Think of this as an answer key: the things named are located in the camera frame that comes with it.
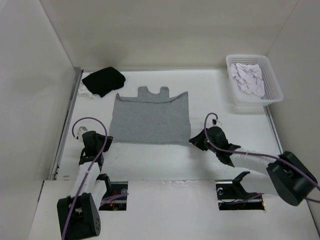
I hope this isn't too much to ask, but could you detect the grey tank top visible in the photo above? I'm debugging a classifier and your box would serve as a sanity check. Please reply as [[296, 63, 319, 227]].
[[109, 86, 191, 146]]

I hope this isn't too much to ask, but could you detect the crumpled pink tank top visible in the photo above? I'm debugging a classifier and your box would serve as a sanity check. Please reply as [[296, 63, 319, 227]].
[[230, 63, 265, 98]]

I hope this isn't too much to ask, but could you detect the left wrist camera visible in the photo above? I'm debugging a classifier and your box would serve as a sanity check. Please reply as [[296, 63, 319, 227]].
[[75, 126, 88, 142]]

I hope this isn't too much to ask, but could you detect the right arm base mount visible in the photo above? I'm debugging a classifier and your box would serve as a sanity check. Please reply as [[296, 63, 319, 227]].
[[215, 171, 265, 211]]

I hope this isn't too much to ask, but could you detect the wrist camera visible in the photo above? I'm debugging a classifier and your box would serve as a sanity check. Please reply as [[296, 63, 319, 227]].
[[212, 119, 222, 127], [75, 126, 88, 142]]

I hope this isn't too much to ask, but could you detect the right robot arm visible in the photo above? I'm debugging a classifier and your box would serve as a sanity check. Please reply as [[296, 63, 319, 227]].
[[189, 126, 320, 206]]

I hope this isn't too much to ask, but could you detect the folded white tank top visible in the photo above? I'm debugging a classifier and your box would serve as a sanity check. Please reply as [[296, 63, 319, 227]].
[[77, 82, 96, 100]]

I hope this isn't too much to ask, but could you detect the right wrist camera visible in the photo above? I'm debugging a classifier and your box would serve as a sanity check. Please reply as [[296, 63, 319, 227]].
[[212, 119, 222, 127]]

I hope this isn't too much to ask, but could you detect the left metal table rail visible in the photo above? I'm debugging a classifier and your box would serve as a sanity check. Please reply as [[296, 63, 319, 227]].
[[48, 67, 83, 181]]

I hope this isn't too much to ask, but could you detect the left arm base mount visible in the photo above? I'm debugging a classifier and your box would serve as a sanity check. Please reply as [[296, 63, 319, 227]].
[[99, 181, 128, 211]]

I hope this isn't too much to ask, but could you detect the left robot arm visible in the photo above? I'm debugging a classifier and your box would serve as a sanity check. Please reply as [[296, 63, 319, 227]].
[[57, 131, 113, 240]]

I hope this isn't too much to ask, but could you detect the folded black tank top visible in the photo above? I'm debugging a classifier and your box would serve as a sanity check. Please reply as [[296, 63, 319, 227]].
[[82, 67, 126, 98]]

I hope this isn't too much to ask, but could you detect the white plastic basket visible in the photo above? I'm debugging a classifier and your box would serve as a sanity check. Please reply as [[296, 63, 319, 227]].
[[225, 54, 284, 107]]

